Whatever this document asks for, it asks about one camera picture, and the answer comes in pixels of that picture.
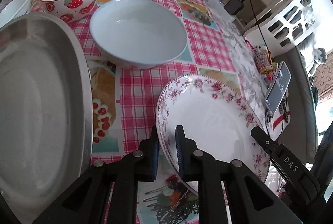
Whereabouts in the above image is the pink floral round plate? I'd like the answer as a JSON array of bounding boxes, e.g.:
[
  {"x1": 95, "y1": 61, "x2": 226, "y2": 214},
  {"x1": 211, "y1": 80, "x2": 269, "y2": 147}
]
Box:
[{"x1": 156, "y1": 74, "x2": 270, "y2": 181}]

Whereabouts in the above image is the small white round bowl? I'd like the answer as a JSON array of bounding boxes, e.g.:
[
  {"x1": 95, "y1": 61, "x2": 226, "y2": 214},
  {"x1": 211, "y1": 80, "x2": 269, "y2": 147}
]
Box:
[{"x1": 89, "y1": 0, "x2": 187, "y2": 70}]

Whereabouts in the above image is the white square bowl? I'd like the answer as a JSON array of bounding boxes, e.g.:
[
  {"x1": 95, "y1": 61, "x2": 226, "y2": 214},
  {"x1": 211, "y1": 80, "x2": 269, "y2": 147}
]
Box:
[{"x1": 0, "y1": 0, "x2": 31, "y2": 28}]

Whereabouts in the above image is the pink checkered tablecloth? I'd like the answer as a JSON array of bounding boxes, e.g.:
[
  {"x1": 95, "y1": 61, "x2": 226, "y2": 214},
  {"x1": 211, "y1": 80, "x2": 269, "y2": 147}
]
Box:
[{"x1": 25, "y1": 0, "x2": 287, "y2": 224}]

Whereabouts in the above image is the smartphone on stand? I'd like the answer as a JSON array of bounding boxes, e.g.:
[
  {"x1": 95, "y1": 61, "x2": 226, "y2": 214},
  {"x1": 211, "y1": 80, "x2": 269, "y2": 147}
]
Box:
[{"x1": 265, "y1": 61, "x2": 291, "y2": 115}]

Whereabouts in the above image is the colourful snack tube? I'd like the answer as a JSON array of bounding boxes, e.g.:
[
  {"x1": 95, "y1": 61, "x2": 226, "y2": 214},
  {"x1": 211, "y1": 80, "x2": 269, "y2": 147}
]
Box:
[{"x1": 254, "y1": 46, "x2": 273, "y2": 74}]

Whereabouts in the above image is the white power strip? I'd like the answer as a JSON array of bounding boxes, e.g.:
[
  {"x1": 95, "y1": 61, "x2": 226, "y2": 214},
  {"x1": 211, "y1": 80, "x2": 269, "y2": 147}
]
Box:
[{"x1": 207, "y1": 0, "x2": 235, "y2": 23}]

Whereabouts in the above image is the white lattice shelf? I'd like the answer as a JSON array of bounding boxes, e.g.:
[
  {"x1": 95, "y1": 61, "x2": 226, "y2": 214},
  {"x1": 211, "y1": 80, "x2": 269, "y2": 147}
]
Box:
[{"x1": 244, "y1": 0, "x2": 332, "y2": 57}]

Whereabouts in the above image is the black power adapter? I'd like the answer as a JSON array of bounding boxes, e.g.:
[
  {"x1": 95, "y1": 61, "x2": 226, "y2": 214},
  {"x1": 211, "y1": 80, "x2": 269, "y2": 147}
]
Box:
[{"x1": 224, "y1": 0, "x2": 244, "y2": 15}]

